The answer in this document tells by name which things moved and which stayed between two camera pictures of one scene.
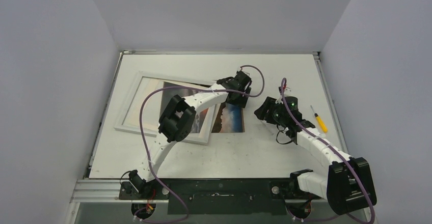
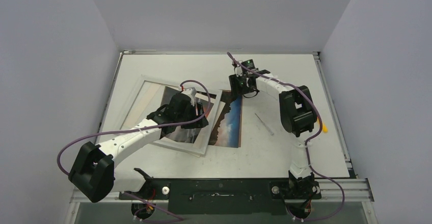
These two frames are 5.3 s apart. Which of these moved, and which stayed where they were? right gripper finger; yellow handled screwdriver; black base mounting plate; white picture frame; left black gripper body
Moved: right gripper finger; white picture frame; left black gripper body
Stayed: yellow handled screwdriver; black base mounting plate
